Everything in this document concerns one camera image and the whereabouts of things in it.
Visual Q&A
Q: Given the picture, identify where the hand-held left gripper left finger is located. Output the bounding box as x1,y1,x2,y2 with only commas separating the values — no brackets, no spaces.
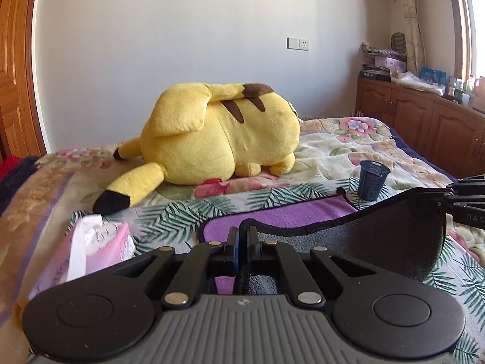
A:
112,227,241,308

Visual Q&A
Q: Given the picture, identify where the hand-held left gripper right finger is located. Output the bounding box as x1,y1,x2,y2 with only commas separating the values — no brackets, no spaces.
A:
243,225,376,308

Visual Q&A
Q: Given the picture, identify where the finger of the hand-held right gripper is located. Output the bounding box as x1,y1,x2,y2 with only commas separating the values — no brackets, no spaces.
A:
436,174,485,214

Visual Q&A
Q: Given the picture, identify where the leaf print sheet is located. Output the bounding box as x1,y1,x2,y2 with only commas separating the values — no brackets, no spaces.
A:
66,182,485,364

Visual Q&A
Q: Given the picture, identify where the wooden cabinet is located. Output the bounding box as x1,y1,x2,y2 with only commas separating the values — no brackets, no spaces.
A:
355,76,485,187

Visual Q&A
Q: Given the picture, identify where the dark blue cup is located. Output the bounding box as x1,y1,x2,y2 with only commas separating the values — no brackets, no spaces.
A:
358,160,392,202

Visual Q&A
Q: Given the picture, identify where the group of small bottles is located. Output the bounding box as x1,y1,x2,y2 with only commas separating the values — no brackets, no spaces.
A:
446,75,485,112

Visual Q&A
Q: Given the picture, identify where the yellow plush toy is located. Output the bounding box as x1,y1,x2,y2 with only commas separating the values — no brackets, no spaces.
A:
93,81,302,215

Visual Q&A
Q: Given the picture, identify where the white plastic bag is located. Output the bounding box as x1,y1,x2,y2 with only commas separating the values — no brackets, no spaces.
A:
391,70,446,96

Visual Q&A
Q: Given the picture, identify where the blue box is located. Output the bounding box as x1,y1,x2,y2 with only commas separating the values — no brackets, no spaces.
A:
419,66,448,86

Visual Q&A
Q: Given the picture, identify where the pink tissue pack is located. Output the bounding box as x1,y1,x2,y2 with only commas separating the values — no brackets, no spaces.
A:
28,214,137,301

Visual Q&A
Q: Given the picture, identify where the pale printed box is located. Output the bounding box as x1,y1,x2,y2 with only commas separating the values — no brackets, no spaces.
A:
374,55,408,76

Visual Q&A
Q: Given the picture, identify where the stack of dark books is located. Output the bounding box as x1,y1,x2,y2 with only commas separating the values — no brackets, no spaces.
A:
358,64,392,82

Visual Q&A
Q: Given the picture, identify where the woven basket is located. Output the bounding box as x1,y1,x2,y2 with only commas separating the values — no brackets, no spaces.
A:
390,32,408,54

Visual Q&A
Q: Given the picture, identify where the patterned folded cloth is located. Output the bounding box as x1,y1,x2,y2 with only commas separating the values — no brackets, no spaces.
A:
361,42,396,57

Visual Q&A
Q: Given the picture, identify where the patterned curtain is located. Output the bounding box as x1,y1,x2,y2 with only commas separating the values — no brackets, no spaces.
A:
390,0,427,73

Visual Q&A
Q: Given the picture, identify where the floral blanket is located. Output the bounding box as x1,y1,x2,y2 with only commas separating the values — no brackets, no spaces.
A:
0,116,485,364

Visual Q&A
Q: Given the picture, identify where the dark cloth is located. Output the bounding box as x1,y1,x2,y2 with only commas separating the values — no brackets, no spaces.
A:
0,157,42,215

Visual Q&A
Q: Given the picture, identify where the red cloth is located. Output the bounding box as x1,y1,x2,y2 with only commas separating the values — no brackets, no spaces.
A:
0,155,24,180

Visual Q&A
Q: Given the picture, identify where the wooden wardrobe door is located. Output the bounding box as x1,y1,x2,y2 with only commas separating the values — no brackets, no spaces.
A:
0,0,49,162

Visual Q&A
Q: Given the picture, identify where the wooden window frame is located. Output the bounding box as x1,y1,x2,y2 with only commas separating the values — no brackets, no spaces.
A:
445,0,485,84

